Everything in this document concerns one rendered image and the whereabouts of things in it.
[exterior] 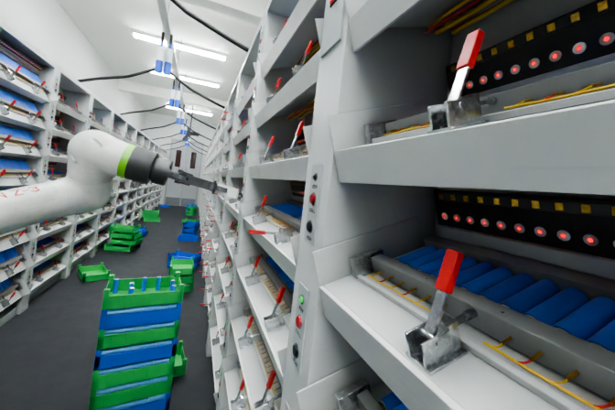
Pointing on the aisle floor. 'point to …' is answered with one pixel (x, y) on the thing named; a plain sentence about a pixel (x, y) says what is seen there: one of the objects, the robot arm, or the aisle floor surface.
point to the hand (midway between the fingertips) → (226, 190)
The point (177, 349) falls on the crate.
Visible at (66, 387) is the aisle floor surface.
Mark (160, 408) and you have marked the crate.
